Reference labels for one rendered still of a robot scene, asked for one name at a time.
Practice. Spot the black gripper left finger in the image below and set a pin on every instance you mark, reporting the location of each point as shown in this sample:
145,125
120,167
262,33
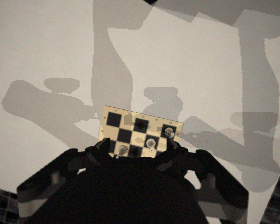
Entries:
34,191

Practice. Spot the black pawn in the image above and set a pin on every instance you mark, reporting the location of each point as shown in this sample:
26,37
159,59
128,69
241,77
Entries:
140,125
135,151

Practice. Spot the black and tan chessboard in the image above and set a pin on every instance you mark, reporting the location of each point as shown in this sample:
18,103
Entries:
121,126

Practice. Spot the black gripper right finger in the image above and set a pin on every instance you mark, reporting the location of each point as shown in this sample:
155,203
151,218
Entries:
221,195

